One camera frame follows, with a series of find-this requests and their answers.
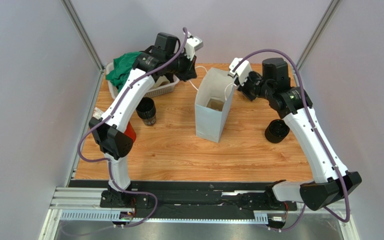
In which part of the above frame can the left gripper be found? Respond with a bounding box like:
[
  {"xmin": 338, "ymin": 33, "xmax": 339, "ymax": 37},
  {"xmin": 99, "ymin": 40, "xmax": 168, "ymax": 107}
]
[{"xmin": 165, "ymin": 49, "xmax": 198, "ymax": 83}]

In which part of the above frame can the cardboard cup carrier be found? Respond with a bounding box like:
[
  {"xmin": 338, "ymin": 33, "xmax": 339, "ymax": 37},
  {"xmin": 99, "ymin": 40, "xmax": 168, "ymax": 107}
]
[{"xmin": 206, "ymin": 99, "xmax": 225, "ymax": 112}]

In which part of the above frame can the white paper bag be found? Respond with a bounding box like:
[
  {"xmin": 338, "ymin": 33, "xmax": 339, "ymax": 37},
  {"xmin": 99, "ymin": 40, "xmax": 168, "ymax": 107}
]
[{"xmin": 194, "ymin": 66, "xmax": 235, "ymax": 143}]

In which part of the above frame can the black cup stack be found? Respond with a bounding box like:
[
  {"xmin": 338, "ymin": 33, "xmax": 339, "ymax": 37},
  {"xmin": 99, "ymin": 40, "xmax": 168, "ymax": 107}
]
[{"xmin": 136, "ymin": 97, "xmax": 157, "ymax": 126}]

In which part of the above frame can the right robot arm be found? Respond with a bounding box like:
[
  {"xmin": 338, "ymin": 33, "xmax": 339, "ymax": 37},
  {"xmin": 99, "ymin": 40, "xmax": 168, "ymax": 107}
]
[{"xmin": 228, "ymin": 57, "xmax": 362, "ymax": 211}]

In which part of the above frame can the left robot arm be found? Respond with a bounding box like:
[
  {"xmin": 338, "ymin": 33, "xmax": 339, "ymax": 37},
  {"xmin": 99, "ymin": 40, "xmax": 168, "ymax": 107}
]
[{"xmin": 89, "ymin": 30, "xmax": 204, "ymax": 196}]

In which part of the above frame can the white plastic basket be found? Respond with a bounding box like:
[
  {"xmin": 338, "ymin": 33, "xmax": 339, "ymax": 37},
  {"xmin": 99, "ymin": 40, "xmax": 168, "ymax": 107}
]
[{"xmin": 107, "ymin": 76, "xmax": 180, "ymax": 100}]

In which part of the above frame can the beige cloth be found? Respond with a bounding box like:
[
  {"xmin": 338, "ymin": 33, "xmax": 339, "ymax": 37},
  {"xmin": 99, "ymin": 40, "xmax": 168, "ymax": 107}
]
[{"xmin": 152, "ymin": 76, "xmax": 172, "ymax": 90}]

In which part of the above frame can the green cloth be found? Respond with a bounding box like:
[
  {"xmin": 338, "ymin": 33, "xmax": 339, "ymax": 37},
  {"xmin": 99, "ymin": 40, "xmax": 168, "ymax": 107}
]
[{"xmin": 106, "ymin": 51, "xmax": 141, "ymax": 93}]

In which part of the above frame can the red cup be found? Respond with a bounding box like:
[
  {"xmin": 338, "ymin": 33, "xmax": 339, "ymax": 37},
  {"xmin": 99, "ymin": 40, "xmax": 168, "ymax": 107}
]
[{"xmin": 124, "ymin": 122, "xmax": 137, "ymax": 143}]

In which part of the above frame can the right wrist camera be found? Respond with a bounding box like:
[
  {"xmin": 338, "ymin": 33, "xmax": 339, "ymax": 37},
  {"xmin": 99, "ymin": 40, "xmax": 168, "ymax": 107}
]
[{"xmin": 228, "ymin": 57, "xmax": 253, "ymax": 86}]

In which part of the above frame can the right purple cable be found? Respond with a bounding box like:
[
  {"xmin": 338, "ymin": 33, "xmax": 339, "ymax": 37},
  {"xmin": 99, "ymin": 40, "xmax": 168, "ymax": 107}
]
[{"xmin": 231, "ymin": 48, "xmax": 351, "ymax": 233}]

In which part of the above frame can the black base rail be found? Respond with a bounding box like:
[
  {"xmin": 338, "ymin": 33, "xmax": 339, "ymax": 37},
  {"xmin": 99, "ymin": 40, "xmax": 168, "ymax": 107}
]
[{"xmin": 100, "ymin": 181, "xmax": 298, "ymax": 220}]

